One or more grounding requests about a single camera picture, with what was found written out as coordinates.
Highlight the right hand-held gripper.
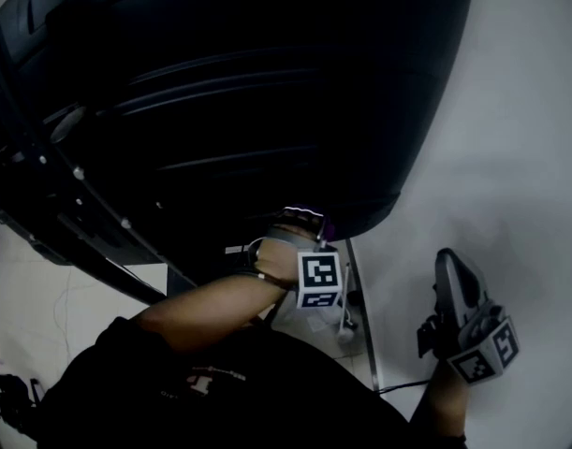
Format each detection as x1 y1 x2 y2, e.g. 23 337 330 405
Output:
415 247 521 387

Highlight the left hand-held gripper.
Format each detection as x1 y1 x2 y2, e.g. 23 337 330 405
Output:
264 208 346 311

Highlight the purple cleaning cloth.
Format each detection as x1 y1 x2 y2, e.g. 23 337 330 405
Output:
285 203 337 243

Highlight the person's right forearm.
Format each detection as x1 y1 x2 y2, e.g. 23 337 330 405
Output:
409 357 472 439

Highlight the person's left forearm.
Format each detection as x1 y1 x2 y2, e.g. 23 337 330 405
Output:
135 268 299 355

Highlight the person's left hand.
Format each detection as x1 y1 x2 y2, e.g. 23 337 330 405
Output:
254 239 300 290

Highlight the person's black t-shirt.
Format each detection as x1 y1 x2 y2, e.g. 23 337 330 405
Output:
32 315 469 449

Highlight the black office chair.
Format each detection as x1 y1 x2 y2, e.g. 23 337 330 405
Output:
0 371 46 435

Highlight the thin grey metal rail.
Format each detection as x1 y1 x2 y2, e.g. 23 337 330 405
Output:
344 239 383 392

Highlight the thin black cable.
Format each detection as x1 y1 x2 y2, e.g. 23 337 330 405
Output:
376 378 433 395

